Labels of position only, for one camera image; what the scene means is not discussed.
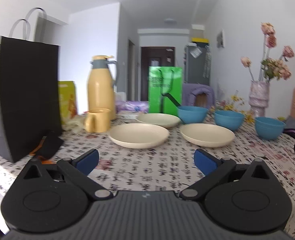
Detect blue bowl middle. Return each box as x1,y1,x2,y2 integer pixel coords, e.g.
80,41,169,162
214,110,244,132

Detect yellow thermos jug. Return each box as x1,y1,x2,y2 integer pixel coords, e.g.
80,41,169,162
87,55,118,120

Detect yellow green box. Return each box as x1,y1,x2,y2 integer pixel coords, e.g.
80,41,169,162
58,81,78,125

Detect blue bowl left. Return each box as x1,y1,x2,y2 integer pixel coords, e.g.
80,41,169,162
177,106,208,124

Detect dark entrance door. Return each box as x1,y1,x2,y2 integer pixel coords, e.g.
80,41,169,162
141,47,175,101

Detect green shopping bag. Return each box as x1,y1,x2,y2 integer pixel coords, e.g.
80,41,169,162
148,67,182,116

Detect cream plate back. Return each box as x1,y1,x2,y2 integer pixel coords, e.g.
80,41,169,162
136,113,181,128

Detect cream plate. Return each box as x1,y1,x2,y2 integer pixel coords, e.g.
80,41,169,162
136,113,181,128
180,123,235,148
109,123,170,149

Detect wall picture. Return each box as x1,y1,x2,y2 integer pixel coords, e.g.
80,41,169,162
216,29,226,48

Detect blue bowl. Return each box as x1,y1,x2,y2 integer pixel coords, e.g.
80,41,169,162
177,106,208,124
214,110,244,132
255,116,285,140

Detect dried pink roses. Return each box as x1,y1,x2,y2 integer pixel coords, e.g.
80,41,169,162
240,22,295,83

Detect patterned calligraphy tablecloth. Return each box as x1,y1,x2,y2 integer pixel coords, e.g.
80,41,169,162
0,100,295,238

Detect grey refrigerator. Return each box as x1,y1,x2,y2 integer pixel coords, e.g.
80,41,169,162
183,42,211,86

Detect black orange tag card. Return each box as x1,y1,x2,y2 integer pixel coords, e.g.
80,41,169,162
29,132,64,161

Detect black paper bag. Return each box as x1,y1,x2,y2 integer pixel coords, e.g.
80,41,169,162
0,9,62,163

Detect yellow box on refrigerator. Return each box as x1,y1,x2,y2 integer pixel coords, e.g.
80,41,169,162
191,37,209,43

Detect white book box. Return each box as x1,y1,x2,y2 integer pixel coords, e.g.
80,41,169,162
117,111,142,120

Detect blue bowl right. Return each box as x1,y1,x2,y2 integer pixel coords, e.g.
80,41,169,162
255,116,285,140

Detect purple jacket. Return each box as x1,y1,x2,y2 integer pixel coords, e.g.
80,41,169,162
182,83,216,109

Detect pink purple vase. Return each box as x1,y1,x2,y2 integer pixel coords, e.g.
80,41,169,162
249,81,270,117

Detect purple tissue pack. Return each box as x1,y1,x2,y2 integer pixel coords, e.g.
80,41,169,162
116,100,148,113

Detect wooden chair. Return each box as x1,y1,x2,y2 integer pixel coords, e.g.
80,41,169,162
194,93,207,108

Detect white rubber glove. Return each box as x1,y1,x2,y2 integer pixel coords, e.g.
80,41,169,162
62,115,86,133

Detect yellow flower sprigs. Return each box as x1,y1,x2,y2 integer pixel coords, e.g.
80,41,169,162
210,90,255,124

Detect yellow mug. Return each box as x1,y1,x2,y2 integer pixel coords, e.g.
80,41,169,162
85,108,111,133

